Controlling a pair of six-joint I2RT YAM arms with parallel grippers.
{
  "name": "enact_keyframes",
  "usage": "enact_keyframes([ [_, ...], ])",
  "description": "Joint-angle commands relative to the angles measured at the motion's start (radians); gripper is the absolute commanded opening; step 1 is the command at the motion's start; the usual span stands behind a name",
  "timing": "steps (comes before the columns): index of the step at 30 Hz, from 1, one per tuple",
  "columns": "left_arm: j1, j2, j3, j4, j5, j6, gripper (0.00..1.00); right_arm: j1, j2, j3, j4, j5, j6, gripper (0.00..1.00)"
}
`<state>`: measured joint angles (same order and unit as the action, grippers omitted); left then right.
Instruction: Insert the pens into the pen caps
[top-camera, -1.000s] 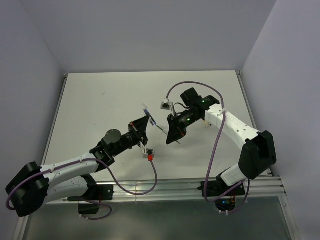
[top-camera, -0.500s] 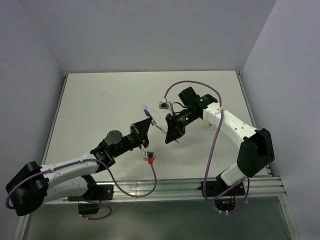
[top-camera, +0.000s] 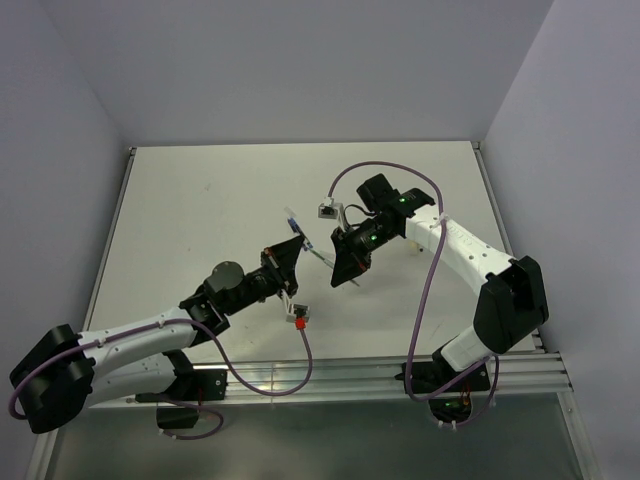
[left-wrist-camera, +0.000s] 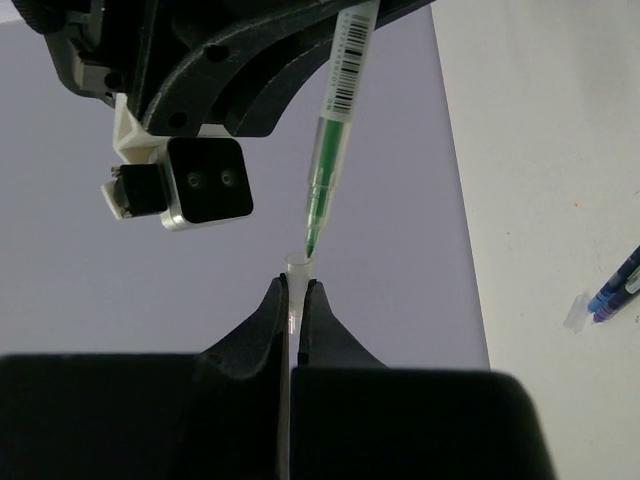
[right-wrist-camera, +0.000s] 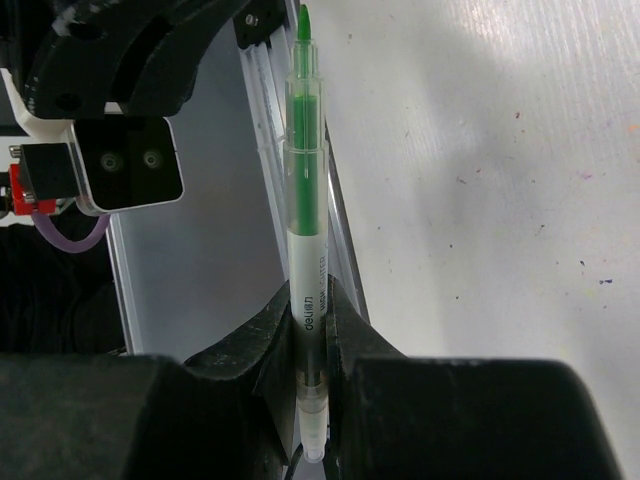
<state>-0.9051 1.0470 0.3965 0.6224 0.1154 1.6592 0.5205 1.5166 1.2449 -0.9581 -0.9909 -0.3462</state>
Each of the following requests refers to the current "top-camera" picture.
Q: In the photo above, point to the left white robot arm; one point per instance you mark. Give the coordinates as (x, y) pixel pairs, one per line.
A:
(68, 371)

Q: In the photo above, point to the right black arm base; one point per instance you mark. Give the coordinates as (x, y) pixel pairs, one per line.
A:
(455, 398)

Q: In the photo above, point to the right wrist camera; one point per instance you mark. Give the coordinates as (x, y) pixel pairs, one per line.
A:
(329, 209)

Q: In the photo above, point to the aluminium rail frame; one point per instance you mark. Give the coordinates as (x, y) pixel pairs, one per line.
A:
(174, 199)

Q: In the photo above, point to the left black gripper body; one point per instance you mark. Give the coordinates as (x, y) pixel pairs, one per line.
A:
(272, 271)

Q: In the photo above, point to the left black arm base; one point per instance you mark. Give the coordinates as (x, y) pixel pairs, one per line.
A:
(184, 403)

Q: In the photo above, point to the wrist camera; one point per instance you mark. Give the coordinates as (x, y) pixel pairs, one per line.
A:
(295, 313)
(329, 209)

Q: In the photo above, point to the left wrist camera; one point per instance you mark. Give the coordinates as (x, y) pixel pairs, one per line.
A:
(295, 313)

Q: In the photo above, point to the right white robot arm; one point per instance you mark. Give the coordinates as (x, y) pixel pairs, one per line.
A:
(511, 298)

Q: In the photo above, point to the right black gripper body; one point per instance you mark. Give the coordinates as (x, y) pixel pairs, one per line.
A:
(363, 240)

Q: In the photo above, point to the blue barrel pen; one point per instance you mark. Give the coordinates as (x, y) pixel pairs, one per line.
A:
(295, 227)

